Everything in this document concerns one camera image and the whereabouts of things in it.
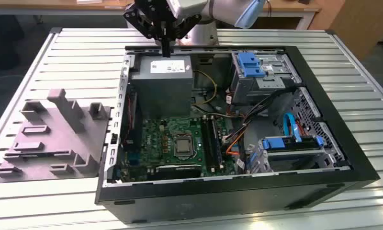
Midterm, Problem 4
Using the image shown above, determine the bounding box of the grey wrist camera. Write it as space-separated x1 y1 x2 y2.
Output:
167 0 208 20

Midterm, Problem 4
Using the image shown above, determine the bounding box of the yellow black power cable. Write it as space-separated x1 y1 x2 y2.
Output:
192 69 218 106

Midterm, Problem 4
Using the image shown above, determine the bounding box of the wooden desk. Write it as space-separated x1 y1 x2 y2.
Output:
0 0 321 29

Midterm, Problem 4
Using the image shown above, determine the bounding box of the black RAM slot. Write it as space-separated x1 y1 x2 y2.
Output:
199 115 215 173

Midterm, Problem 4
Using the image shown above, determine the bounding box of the hard disk in blue carrier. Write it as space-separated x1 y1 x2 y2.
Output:
259 135 324 151

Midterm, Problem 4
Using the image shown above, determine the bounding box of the metal drive cage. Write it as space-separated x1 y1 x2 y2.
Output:
231 51 303 104

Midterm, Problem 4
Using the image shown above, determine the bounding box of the blue plastic drive latch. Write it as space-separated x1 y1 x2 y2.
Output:
238 52 261 78

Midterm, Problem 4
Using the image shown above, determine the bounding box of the wooden cabinet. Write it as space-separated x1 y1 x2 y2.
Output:
311 0 383 62

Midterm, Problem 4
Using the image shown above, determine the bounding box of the blue SATA cable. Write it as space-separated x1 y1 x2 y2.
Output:
283 112 303 142

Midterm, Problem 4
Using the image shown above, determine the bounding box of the black cable bundle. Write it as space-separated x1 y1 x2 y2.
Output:
223 87 299 144

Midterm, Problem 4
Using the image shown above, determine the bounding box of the silver CPU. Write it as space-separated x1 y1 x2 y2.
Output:
175 139 195 154

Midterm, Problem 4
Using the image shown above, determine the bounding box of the grey power supply unit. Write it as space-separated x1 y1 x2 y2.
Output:
128 56 194 119

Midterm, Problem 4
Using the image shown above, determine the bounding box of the black graphics card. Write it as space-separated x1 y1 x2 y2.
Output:
154 164 202 179

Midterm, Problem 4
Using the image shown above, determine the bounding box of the metal disk bay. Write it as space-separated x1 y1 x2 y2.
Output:
258 138 351 173

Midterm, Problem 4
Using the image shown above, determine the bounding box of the grey parts rack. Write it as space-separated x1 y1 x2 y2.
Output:
0 88 114 184

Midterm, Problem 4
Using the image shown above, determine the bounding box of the black PC case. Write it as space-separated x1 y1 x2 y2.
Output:
94 45 380 225

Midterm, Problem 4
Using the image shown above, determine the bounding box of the red orange power cable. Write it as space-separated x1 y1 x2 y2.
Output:
224 105 246 118

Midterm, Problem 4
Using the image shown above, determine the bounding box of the black office chair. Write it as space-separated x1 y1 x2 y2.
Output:
0 15 22 71

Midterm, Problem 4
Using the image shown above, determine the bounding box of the orange wire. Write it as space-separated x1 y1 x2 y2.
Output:
224 140 242 159

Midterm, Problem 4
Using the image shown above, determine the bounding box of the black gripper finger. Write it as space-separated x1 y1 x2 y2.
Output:
122 4 167 58
164 14 202 58

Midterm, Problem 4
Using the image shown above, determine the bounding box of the green motherboard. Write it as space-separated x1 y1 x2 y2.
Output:
114 116 243 183

